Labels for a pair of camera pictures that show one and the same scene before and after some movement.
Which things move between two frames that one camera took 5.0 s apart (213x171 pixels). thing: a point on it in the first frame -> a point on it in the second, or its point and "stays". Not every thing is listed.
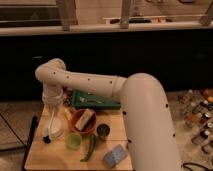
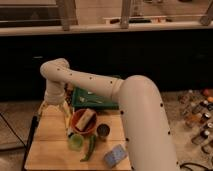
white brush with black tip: x=45 y=123 -> x=71 y=133
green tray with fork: x=87 y=100 stays
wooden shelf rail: x=104 y=29 stays
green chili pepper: x=92 y=145 stays
